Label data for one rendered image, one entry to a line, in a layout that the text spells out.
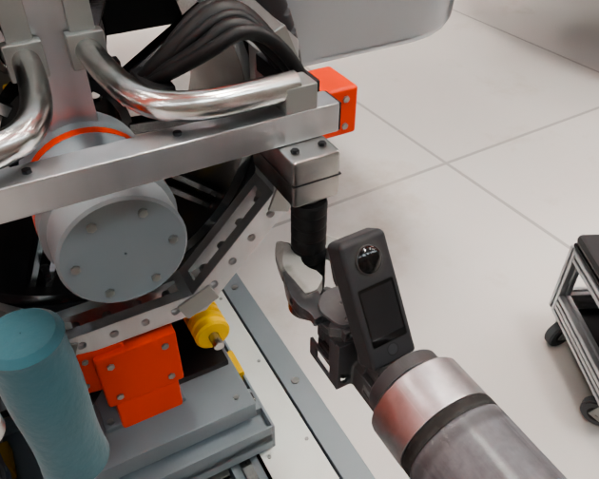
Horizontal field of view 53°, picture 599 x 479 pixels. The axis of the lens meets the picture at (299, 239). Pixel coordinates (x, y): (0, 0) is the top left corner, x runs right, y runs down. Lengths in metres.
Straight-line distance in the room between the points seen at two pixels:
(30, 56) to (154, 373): 0.52
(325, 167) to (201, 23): 0.17
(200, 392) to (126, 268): 0.67
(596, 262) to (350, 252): 1.06
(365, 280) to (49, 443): 0.46
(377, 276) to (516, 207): 1.71
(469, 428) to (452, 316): 1.28
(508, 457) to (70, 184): 0.38
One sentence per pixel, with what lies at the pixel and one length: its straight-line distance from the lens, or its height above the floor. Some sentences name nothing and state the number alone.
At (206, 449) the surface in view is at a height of 0.15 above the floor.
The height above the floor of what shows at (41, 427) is 0.63.
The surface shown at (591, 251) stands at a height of 0.34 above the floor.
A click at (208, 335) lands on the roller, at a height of 0.51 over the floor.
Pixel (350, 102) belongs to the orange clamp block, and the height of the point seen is 0.86.
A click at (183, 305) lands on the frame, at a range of 0.88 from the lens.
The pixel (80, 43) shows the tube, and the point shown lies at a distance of 0.64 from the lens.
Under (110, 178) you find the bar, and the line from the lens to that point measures 0.50.
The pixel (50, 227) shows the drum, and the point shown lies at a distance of 0.61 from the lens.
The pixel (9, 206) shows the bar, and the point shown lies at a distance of 0.50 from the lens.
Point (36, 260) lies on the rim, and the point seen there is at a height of 0.68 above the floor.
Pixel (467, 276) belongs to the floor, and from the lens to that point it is 1.87.
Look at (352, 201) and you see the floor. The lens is 2.10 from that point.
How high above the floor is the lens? 1.23
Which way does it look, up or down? 40 degrees down
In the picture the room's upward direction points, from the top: straight up
